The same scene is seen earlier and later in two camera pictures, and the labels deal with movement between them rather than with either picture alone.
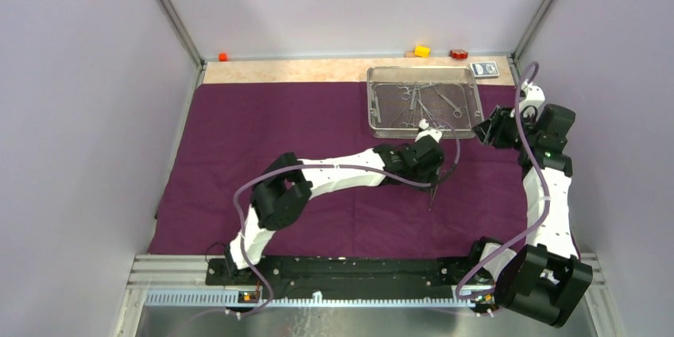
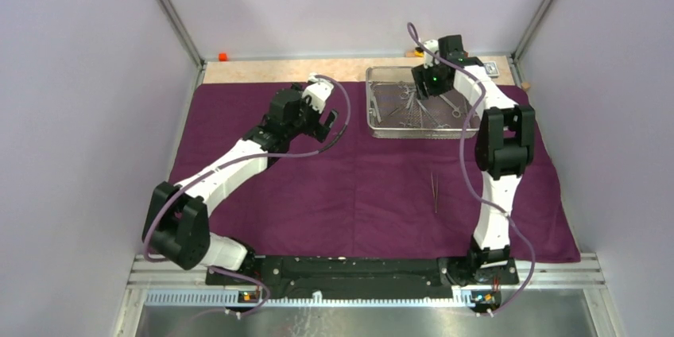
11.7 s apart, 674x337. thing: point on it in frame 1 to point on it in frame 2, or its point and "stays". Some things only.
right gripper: [500, 119] to [420, 77]
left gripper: [431, 172] to [318, 129]
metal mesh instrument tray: [399, 97] stays
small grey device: [485, 69] stays
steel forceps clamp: [406, 95] stays
